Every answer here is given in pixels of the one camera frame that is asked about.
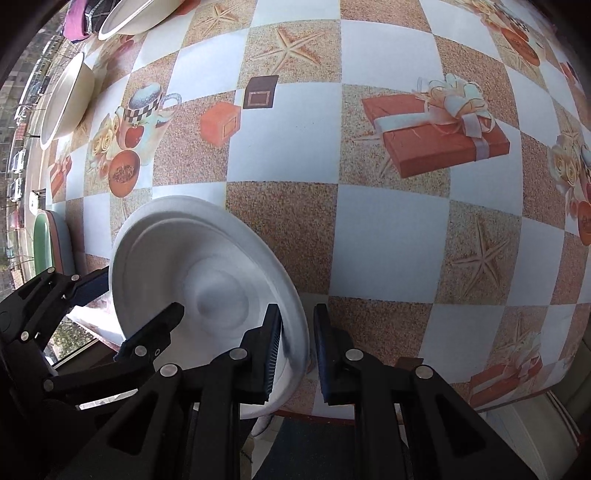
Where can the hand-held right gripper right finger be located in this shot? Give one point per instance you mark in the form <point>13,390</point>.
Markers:
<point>324,355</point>

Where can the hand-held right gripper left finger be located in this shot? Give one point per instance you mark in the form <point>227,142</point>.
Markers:
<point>270,355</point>

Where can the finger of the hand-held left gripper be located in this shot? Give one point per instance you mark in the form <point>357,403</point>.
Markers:
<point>147,332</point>
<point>92,288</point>

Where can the pink square plate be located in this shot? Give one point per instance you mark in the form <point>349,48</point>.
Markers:
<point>63,244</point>

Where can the green square plate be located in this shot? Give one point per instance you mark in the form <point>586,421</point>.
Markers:
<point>42,240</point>

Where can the large white round plate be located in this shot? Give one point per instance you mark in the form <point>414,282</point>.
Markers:
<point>184,258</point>

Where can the white sneaker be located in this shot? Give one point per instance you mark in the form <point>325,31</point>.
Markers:
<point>263,424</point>

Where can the person's legs in dark jeans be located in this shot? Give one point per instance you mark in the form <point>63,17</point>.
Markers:
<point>309,452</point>

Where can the printed checkered tablecloth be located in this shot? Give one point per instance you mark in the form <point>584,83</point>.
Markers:
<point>383,230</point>

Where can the white bowl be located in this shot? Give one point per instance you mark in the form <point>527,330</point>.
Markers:
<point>138,16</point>
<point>64,101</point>

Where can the white round bucket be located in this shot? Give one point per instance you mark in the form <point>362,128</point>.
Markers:
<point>521,424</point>

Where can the pink hanging cloth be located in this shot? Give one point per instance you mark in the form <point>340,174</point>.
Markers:
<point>74,23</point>

